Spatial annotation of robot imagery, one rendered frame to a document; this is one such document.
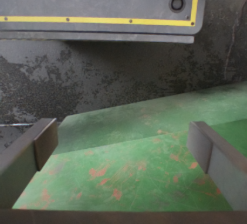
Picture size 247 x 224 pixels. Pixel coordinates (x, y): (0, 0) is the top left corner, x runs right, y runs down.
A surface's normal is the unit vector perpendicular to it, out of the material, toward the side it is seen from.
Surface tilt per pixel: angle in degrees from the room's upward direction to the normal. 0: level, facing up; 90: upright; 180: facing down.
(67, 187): 90
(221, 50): 0
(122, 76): 0
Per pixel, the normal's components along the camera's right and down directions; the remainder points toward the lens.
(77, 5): 0.01, 0.28
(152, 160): -0.20, -0.94
